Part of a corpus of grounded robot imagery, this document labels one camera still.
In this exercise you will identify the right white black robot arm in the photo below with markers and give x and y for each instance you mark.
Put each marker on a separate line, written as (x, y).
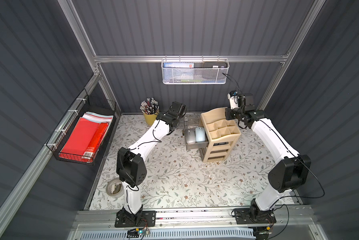
(291, 168)

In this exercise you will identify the red folder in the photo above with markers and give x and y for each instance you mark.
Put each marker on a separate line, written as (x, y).
(84, 141)

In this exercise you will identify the beige drawer organizer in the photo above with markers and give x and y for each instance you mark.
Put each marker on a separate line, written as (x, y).
(221, 133)

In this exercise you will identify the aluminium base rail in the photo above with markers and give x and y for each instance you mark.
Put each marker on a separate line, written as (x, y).
(191, 218)

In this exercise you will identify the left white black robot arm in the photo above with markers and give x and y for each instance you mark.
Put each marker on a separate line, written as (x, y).
(130, 165)

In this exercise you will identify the bottom drawer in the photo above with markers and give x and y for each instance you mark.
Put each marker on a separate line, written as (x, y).
(216, 158)

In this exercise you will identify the grey computer mouse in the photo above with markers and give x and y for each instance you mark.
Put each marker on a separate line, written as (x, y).
(190, 136)

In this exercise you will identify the bundle of pens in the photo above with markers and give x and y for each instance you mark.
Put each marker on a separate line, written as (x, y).
(149, 106)

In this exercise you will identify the light blue computer mouse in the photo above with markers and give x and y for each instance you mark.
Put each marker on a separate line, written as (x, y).
(200, 134)

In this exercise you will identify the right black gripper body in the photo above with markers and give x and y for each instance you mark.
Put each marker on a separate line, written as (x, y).
(232, 113)

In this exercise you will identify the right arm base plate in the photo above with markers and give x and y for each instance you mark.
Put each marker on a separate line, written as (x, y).
(248, 216)

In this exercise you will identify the clear top drawer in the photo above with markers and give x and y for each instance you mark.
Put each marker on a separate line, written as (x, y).
(196, 145)

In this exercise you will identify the roll of tape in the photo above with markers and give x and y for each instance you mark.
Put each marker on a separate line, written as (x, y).
(114, 188)

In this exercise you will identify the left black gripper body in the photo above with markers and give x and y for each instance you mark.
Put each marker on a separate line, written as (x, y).
(177, 109)

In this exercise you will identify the white ventilation grille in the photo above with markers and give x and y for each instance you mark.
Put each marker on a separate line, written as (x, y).
(230, 233)

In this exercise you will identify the yellow pen cup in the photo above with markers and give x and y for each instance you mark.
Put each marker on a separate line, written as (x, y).
(150, 116)

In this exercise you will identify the blue box in basket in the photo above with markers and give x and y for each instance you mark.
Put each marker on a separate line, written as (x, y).
(177, 72)

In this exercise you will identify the small green circuit board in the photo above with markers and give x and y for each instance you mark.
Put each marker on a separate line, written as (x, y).
(137, 233)

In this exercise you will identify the black device in basket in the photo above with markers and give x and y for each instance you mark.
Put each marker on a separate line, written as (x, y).
(214, 64)

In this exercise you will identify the white wire wall basket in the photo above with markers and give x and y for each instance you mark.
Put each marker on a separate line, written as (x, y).
(202, 76)

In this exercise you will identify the black wire side basket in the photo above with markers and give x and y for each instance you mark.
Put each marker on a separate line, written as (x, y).
(90, 107)

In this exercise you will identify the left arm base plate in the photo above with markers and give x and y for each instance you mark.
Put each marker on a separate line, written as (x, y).
(124, 219)

